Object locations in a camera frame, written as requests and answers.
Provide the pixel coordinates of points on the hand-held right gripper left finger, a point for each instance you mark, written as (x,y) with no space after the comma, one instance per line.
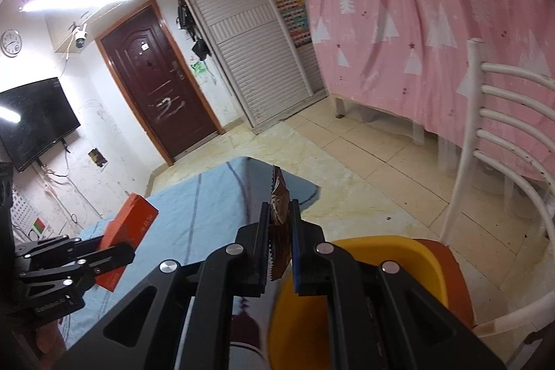
(256,253)

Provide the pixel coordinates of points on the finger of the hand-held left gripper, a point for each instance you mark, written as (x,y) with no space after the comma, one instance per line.
(56,246)
(108,259)

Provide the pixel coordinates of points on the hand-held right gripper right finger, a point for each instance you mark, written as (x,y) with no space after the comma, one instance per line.
(295,253)

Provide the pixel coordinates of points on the orange cardboard box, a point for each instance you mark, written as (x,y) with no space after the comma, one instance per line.
(125,222)

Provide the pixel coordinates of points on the brown snack wrapper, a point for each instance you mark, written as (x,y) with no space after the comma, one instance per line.
(281,196)

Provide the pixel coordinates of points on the yellow plastic bin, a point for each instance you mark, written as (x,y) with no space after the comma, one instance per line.
(420,270)

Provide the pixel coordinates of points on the person's left forearm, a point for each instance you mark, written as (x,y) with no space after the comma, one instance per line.
(47,339)

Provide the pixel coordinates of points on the light blue blanket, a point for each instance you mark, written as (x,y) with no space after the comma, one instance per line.
(186,205)

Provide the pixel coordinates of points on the black flat television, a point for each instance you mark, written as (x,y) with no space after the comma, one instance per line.
(39,123)

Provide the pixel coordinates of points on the wooden bed leg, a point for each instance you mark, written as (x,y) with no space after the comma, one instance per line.
(340,107)

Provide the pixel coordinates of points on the white sheer netting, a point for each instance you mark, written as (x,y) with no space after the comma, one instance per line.
(390,127)

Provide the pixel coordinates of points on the dark red door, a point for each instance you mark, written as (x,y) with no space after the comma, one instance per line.
(147,92)

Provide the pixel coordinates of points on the white slatted wardrobe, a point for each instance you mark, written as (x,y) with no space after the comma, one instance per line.
(243,62)

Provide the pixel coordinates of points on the small black hanging bag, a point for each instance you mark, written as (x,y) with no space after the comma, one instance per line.
(200,49)

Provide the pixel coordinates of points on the white chair with orange seat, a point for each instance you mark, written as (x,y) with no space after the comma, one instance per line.
(470,92)

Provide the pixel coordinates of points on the large black hanging bag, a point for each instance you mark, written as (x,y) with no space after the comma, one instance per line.
(185,14)

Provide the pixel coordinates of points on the red green wall sticker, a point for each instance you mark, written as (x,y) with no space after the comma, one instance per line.
(38,226)

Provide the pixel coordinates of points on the wall socket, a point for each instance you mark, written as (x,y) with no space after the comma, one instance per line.
(97,157)

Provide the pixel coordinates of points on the white security camera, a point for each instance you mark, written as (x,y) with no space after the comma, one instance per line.
(80,40)

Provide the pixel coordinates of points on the round wall clock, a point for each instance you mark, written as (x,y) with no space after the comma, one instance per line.
(11,43)

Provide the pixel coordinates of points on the colourful grid wall poster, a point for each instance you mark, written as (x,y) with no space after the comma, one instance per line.
(292,19)

